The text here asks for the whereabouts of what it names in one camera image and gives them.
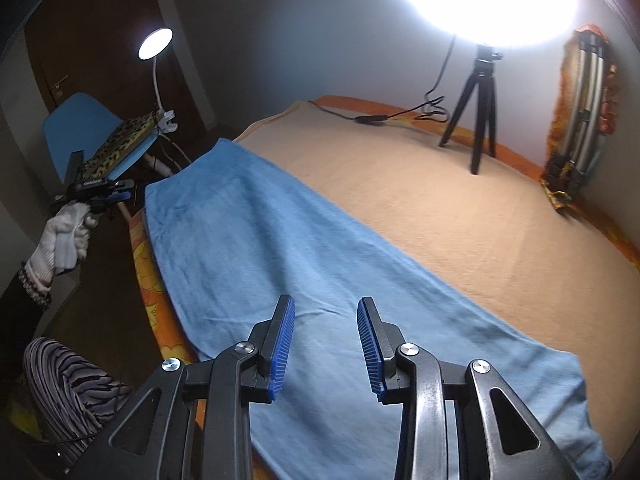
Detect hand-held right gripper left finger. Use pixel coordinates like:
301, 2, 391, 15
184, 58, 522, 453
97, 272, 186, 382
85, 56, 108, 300
90, 295, 296, 480

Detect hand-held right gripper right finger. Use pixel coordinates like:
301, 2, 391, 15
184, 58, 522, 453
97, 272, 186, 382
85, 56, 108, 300
356, 297, 583, 480

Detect light blue denim pants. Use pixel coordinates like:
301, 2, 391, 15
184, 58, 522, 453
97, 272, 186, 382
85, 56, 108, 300
144, 138, 614, 480

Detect person's left forearm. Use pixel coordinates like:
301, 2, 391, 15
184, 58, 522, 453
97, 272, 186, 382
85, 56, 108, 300
0, 260, 54, 376

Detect person's left hand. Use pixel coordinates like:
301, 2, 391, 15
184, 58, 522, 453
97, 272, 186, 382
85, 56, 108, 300
27, 201, 100, 287

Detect leopard print cushion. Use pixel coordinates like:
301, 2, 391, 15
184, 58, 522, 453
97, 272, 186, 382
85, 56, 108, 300
81, 116, 164, 182

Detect blue chair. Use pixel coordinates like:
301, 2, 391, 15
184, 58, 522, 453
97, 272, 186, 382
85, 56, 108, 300
42, 92, 175, 187

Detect beige blanket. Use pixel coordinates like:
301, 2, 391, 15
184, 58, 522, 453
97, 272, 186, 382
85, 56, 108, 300
232, 100, 640, 376

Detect white gooseneck desk lamp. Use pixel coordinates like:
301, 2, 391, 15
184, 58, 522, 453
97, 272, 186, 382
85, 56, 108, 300
137, 28, 179, 134

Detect brown wooden door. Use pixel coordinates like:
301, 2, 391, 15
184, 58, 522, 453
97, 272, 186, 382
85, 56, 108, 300
22, 0, 221, 171

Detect person's zebra striped leg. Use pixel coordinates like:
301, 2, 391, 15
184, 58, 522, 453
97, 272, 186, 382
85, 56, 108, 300
22, 337, 137, 457

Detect black mini tripod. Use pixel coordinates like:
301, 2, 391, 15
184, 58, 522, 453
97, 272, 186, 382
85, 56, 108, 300
438, 44, 504, 176

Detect folded tripod with orange cloth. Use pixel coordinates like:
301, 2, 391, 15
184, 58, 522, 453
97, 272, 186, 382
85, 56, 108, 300
540, 23, 624, 211

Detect folded silver tripod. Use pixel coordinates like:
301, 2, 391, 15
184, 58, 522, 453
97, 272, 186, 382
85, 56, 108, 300
542, 32, 612, 196

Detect black power cable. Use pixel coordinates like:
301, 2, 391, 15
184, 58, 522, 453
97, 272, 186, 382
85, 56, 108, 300
307, 35, 457, 126

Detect white ring light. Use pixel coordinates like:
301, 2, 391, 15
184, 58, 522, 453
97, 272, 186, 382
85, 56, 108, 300
382, 0, 581, 52

